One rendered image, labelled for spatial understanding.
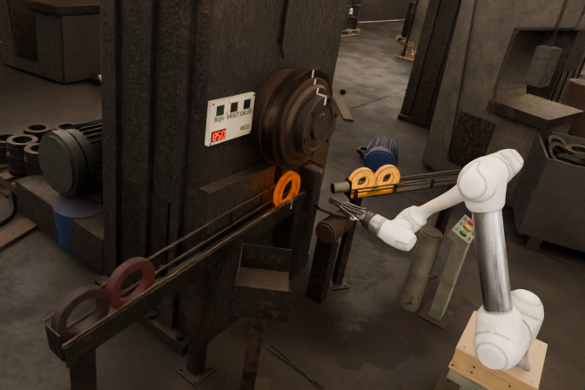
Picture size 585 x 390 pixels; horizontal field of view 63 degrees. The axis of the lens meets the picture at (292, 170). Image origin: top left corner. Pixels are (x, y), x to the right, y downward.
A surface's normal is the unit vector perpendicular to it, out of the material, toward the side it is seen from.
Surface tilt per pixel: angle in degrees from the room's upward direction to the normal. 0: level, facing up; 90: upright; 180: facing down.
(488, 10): 90
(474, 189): 83
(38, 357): 0
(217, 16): 90
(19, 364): 0
